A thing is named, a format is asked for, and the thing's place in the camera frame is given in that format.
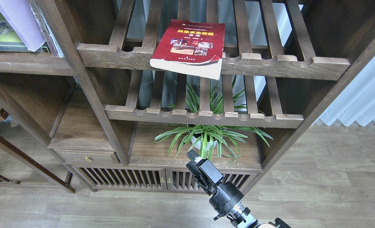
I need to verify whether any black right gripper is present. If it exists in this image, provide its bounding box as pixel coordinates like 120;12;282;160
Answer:
186;150;245;219

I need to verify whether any red paperback book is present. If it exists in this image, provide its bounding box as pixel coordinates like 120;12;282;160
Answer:
150;19;225;80

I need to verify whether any pale purple white book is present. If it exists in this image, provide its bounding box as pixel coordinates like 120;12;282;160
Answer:
0;0;46;52

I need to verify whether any green and black book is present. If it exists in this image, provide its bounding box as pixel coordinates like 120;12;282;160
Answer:
0;9;51;53

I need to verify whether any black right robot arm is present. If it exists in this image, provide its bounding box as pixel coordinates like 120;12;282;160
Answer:
186;150;290;228

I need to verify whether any right slatted cabinet door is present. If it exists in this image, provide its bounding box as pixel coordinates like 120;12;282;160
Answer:
165;169;258;194

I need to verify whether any slatted cabinet door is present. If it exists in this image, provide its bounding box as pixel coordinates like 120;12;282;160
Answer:
75;167;167;192
165;169;258;194

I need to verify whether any white plant pot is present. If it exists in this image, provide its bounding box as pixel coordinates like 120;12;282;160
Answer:
191;133;218;151

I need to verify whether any green spider plant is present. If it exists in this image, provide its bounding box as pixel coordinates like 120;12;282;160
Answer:
152;82;273;163

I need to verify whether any left slatted cabinet door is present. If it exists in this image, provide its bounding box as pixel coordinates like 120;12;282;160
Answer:
75;167;167;192

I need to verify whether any dark wooden bookshelf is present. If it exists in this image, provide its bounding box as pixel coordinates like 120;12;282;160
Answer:
0;0;375;192

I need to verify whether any wooden drawer with brass knob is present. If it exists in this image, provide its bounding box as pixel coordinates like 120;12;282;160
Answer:
55;149;119;165

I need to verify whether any white pleated curtain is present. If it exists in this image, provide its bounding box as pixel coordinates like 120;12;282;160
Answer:
318;56;375;126

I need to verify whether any white book spine upright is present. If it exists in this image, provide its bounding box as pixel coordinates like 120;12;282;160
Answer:
28;0;65;58

